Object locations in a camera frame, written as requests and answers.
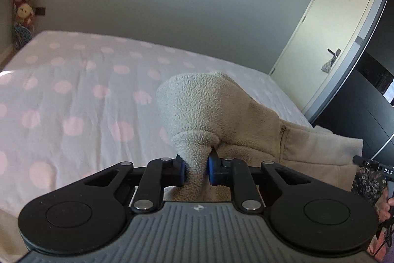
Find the dark floral garment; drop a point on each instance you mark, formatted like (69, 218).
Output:
(366, 186)

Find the person's right hand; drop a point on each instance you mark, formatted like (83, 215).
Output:
(384, 210)

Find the small dark wall socket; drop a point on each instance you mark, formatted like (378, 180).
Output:
(40, 11)

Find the black sliding wardrobe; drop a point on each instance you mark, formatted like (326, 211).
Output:
(354, 102)

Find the small patterned pouch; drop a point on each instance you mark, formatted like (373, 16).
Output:
(327, 66)

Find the beige fleece jacket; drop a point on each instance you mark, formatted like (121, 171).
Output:
(200, 102)

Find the cream door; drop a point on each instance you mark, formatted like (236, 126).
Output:
(332, 19)

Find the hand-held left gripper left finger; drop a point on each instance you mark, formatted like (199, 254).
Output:
(180, 172)

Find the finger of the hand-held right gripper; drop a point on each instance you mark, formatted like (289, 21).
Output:
(366, 162)

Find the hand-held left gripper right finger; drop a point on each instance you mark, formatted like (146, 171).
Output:
(212, 172)

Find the pink polka dot bed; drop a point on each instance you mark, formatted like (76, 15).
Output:
(77, 81)

